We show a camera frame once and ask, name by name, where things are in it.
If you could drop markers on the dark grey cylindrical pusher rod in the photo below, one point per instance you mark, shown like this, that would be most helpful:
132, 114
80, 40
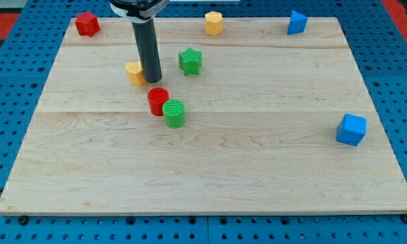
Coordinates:
145, 37

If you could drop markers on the yellow heart block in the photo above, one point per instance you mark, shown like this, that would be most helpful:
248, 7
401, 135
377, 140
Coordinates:
135, 73

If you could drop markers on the light wooden board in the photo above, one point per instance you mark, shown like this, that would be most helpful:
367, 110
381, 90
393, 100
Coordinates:
259, 137

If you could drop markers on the green star block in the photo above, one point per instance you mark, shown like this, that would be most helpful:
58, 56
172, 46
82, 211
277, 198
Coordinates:
190, 61

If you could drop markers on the red star block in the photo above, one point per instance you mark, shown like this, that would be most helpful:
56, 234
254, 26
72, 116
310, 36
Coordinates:
87, 24

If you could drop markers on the red cylinder block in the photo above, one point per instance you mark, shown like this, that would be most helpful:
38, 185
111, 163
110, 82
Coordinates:
156, 98

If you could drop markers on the yellow hexagon block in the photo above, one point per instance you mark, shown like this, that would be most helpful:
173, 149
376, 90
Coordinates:
213, 23

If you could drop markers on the green cylinder block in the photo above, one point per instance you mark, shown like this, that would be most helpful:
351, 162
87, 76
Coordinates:
174, 113

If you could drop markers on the blue triangle block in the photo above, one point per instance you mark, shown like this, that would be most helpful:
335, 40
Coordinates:
297, 23

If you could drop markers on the blue cube block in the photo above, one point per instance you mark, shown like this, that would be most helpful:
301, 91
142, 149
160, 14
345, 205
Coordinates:
351, 129

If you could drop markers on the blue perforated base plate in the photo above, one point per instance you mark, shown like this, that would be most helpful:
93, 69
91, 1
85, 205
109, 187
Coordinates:
27, 55

